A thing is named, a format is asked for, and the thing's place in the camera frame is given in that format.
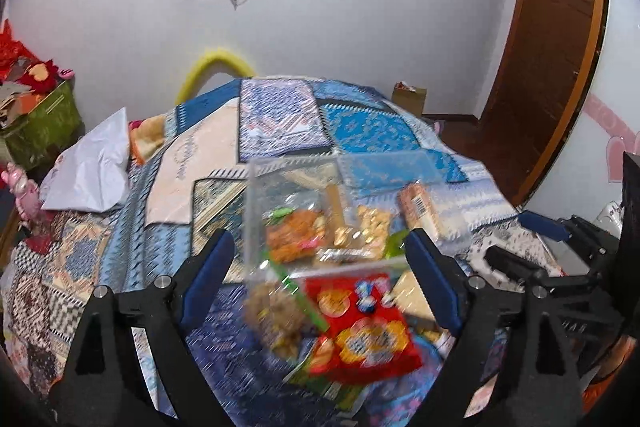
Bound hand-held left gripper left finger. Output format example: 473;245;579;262
47;229;236;427

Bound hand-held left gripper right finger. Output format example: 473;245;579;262
402;228;586;427

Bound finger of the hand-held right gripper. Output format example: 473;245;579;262
516;210;623;258
482;244;608;295

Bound tan wafer packet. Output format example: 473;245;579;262
390;269;436;323

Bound green jelly cup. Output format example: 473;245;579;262
384;231;412;258

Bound long biscuit packet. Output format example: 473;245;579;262
397;183;445;242

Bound clear green-strip snack bag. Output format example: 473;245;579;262
244;274;328;360

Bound clear cracker packet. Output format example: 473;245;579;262
357;206;392;253

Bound white sandwich biscuit packet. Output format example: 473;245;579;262
315;248;386;268

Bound red snack packet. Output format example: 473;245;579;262
302;274;423;383

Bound orange trim cracker packet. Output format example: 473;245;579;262
265;207;333;264

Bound clear plastic container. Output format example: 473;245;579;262
245;151;446;288

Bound green packet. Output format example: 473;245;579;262
285;357;371;413

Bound white plastic bag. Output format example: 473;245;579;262
40;107;132;212

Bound wooden door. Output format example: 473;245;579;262
475;0;611;208

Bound patchwork blanket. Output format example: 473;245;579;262
0;76;566;427

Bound cardboard box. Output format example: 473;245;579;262
391;82;428;116

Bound pink plush toy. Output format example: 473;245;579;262
1;162;41;228

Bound yellow foam tube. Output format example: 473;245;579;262
175;48;256;105

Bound green storage box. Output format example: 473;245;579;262
0;77;83;170

